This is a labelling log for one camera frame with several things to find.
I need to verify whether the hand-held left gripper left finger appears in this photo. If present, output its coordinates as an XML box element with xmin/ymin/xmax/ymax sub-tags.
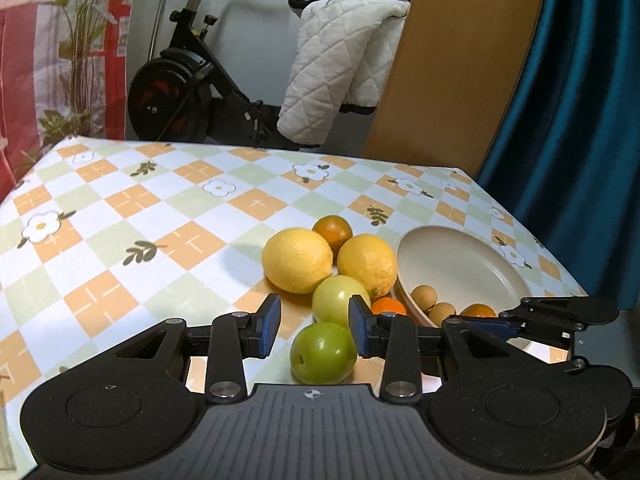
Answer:
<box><xmin>115</xmin><ymin>293</ymin><xmax>283</xmax><ymax>406</ymax></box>

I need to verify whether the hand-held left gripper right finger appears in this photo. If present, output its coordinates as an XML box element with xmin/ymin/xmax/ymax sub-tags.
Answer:
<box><xmin>348</xmin><ymin>295</ymin><xmax>507</xmax><ymax>404</ymax></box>

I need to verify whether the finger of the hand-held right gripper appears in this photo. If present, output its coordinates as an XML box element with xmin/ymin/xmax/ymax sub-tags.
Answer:
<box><xmin>499</xmin><ymin>296</ymin><xmax>621</xmax><ymax>333</ymax></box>
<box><xmin>462</xmin><ymin>317</ymin><xmax>588</xmax><ymax>349</ymax></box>

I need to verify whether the pale green apple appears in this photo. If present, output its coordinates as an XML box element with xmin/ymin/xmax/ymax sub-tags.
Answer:
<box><xmin>312</xmin><ymin>274</ymin><xmax>373</xmax><ymax>325</ymax></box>

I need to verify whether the bright green apple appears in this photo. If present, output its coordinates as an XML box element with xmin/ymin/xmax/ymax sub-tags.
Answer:
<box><xmin>289</xmin><ymin>321</ymin><xmax>357</xmax><ymax>386</ymax></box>

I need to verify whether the small brown longan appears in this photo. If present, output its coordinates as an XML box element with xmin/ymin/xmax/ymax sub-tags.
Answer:
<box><xmin>428</xmin><ymin>301</ymin><xmax>457</xmax><ymax>327</ymax></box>
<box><xmin>410</xmin><ymin>284</ymin><xmax>440</xmax><ymax>312</ymax></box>

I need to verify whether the yellow lemon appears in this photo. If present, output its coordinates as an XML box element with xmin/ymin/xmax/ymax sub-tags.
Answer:
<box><xmin>261</xmin><ymin>228</ymin><xmax>334</xmax><ymax>295</ymax></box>
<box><xmin>336</xmin><ymin>234</ymin><xmax>399</xmax><ymax>298</ymax></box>

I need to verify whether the cream round plate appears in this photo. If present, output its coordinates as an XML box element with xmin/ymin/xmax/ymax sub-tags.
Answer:
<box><xmin>395</xmin><ymin>225</ymin><xmax>536</xmax><ymax>351</ymax></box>

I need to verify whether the bright orange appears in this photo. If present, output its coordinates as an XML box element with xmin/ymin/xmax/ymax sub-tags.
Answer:
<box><xmin>371</xmin><ymin>297</ymin><xmax>408</xmax><ymax>317</ymax></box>

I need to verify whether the checkered floral tablecloth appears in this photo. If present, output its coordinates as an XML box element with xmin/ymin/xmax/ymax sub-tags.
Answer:
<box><xmin>0</xmin><ymin>136</ymin><xmax>591</xmax><ymax>466</ymax></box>

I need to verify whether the teal curtain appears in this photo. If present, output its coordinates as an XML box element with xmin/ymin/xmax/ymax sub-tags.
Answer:
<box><xmin>475</xmin><ymin>0</ymin><xmax>640</xmax><ymax>311</ymax></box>

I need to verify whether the white quilted blanket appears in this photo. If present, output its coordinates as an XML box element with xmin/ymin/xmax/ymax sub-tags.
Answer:
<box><xmin>276</xmin><ymin>0</ymin><xmax>412</xmax><ymax>148</ymax></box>

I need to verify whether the black exercise bike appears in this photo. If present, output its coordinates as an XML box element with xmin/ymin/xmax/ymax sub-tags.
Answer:
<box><xmin>126</xmin><ymin>0</ymin><xmax>301</xmax><ymax>151</ymax></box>

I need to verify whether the wooden panel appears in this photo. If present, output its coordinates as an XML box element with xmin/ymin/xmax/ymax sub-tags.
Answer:
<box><xmin>361</xmin><ymin>0</ymin><xmax>551</xmax><ymax>173</ymax></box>

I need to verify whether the metal pole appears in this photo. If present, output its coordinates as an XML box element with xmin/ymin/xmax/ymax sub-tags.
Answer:
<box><xmin>148</xmin><ymin>0</ymin><xmax>168</xmax><ymax>58</ymax></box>

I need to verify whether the red printed backdrop cloth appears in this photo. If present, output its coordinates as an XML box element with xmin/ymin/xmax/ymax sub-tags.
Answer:
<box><xmin>0</xmin><ymin>0</ymin><xmax>141</xmax><ymax>196</ymax></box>

